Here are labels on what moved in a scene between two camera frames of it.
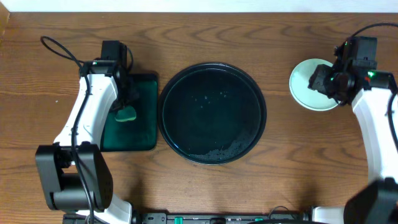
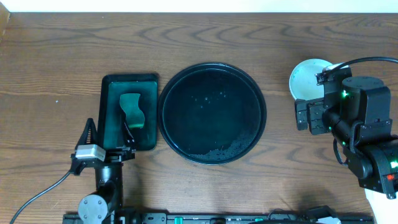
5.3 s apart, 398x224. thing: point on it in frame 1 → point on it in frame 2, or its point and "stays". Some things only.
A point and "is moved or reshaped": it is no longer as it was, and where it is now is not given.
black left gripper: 127,94 → 112,157
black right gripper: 318,80 → 321,108
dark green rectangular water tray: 139,134 stays
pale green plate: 299,81 stays
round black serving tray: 212,113 stays
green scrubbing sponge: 128,114 is moved or reshaped
